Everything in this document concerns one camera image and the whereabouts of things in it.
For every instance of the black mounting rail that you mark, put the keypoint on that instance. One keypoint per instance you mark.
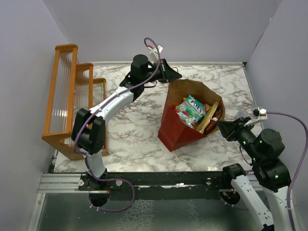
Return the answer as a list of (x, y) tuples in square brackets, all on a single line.
[(158, 185)]

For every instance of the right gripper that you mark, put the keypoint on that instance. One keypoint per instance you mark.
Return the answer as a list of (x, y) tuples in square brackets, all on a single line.
[(228, 127)]

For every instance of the gold chips bag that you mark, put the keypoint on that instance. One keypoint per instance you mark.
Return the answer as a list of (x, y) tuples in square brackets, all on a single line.
[(206, 120)]

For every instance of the small clear plastic cup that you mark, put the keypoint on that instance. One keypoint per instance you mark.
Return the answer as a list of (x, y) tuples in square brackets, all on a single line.
[(241, 114)]

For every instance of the orange wooden rack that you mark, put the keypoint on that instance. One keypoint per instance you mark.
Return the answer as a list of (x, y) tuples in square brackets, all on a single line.
[(71, 89)]

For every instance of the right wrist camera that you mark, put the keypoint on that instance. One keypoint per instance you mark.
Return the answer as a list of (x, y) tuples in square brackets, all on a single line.
[(259, 115)]

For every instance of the red KitKat wrapper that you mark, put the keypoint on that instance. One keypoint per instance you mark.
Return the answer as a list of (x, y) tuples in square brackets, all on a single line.
[(215, 113)]

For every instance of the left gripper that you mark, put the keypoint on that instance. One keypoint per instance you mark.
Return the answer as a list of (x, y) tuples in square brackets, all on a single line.
[(170, 74)]

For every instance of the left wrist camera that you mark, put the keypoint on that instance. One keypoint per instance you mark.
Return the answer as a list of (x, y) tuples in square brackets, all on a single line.
[(153, 54)]

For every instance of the teal Fox's candy bag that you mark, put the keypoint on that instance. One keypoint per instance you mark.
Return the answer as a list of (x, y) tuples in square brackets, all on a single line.
[(190, 111)]

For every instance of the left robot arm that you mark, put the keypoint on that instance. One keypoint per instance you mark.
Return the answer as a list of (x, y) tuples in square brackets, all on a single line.
[(89, 130)]

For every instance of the red paper bag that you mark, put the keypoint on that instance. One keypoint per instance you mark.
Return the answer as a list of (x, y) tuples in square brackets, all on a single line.
[(173, 133)]

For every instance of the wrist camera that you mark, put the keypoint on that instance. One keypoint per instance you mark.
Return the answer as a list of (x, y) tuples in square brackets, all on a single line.
[(259, 115), (153, 54)]

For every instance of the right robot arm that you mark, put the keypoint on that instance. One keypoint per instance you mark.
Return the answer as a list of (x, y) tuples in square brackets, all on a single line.
[(269, 171)]

